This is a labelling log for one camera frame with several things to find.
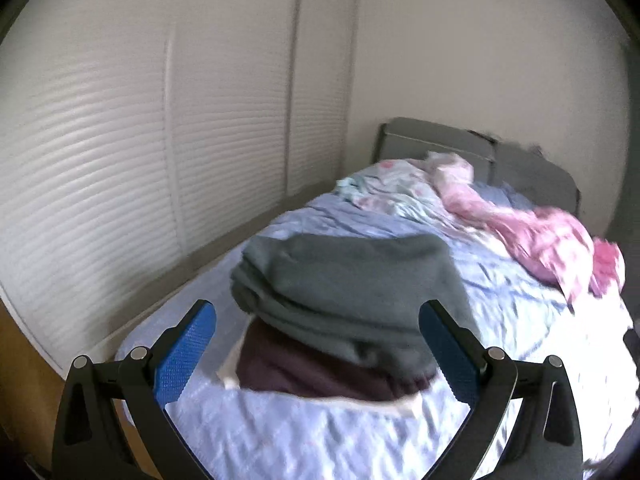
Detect bed with lavender sheet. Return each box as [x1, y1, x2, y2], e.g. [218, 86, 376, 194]
[115, 180, 640, 480]

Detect floral light-blue duvet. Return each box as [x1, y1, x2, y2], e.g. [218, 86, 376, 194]
[334, 157, 451, 217]

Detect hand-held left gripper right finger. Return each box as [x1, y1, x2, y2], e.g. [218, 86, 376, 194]
[417, 299, 583, 480]

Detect folded white cloth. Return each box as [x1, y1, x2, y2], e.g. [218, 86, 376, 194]
[217, 330, 423, 418]

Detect pink blanket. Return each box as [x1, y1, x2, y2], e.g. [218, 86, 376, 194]
[425, 151, 601, 297]

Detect grey headboard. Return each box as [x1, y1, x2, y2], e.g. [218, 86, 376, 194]
[375, 116, 582, 217]

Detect bright pink cloth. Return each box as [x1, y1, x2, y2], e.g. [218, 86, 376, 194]
[589, 239, 627, 297]

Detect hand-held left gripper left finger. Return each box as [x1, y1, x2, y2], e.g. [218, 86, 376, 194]
[51, 299, 218, 480]

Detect grey pants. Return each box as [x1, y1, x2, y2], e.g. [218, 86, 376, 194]
[229, 232, 476, 382]

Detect folded maroon cloth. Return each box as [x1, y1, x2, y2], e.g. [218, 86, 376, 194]
[235, 317, 438, 403]

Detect white louvered closet door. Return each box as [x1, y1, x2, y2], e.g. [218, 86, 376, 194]
[165, 0, 307, 261]
[286, 0, 362, 197]
[0, 0, 188, 367]

